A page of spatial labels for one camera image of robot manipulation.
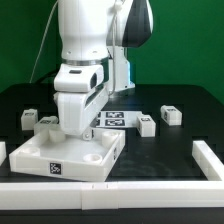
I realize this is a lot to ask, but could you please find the black thick cable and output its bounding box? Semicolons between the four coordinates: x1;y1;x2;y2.
34;68;61;84

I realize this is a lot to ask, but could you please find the white left fence piece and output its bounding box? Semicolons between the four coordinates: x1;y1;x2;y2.
0;142;6;166

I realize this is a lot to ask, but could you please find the white sheet with tags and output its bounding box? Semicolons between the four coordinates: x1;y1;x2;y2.
91;111;141;128

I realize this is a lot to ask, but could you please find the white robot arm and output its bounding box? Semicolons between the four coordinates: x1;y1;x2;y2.
54;0;153;136

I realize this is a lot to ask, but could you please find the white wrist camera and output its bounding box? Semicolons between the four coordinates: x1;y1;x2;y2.
54;64;104;93

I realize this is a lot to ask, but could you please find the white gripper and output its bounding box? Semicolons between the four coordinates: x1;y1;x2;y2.
54;85;109;139

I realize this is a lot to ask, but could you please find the white front fence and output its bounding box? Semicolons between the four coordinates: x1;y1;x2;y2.
0;181;224;210

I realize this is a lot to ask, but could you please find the white square tabletop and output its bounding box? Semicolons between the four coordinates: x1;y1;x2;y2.
9;128;125;182

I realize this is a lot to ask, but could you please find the white thin cable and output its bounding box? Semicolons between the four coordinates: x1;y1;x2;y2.
29;0;60;84

